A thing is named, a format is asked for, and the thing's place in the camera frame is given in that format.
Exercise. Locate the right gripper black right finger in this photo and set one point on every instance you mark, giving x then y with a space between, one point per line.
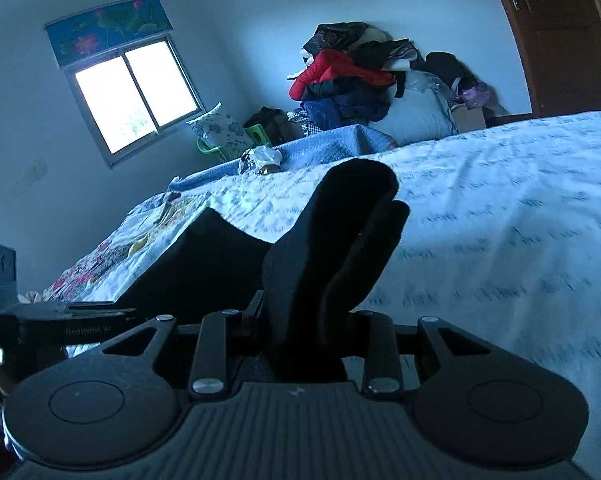
432 359

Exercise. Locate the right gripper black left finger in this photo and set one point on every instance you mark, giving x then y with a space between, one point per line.
161 358

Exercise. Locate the black pants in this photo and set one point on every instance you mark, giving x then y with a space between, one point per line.
319 270

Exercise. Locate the floral patterned quilt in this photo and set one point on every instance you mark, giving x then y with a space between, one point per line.
105 273

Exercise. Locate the white bedsheet with blue script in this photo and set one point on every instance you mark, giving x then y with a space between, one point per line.
504 240

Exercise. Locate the light blue blanket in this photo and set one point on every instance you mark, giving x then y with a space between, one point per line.
320 148

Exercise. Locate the crumpled white cloth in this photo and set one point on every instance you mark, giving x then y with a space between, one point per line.
260 160

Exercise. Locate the white pillow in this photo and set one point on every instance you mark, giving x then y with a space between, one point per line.
422 113

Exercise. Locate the cardboard box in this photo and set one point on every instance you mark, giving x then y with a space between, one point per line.
468 119

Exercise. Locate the green plastic chair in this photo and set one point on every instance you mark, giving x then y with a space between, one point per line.
231 143

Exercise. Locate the floral cushion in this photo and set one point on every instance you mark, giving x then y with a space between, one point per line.
215 117

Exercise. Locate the purple bag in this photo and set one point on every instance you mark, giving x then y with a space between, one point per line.
476 97

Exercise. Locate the pile of clothes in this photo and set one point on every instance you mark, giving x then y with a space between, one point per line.
351 66

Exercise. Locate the floral window valance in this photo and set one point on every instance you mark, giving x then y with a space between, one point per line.
105 28

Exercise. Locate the brown wooden door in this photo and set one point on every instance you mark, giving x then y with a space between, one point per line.
560 46

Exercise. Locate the window with metal frame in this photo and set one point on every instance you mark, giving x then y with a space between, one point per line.
134 95

